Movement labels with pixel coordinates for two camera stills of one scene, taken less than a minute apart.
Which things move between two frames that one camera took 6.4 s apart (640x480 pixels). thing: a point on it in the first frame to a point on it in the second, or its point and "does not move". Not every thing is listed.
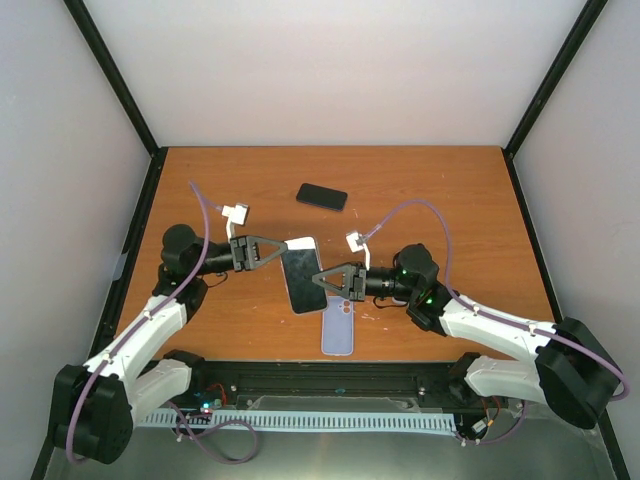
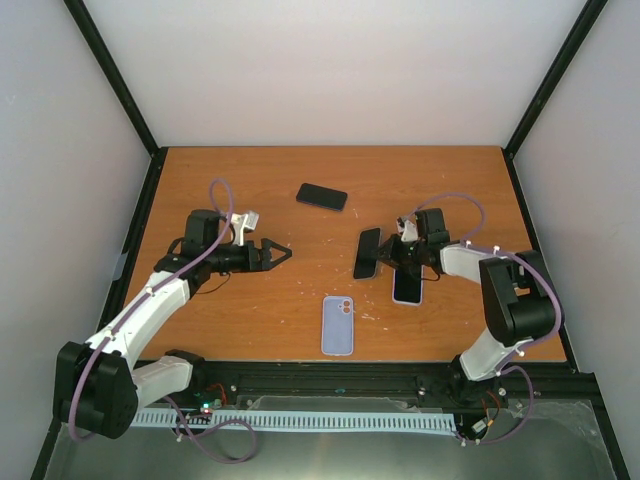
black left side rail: x=109 y=316 does not move
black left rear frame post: x=87 y=26 does not move
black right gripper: x=355 y=293 to x=391 y=254
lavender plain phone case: x=337 y=326 does not move
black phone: x=301 y=262 to x=366 y=261
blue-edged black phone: x=322 y=197 does not move
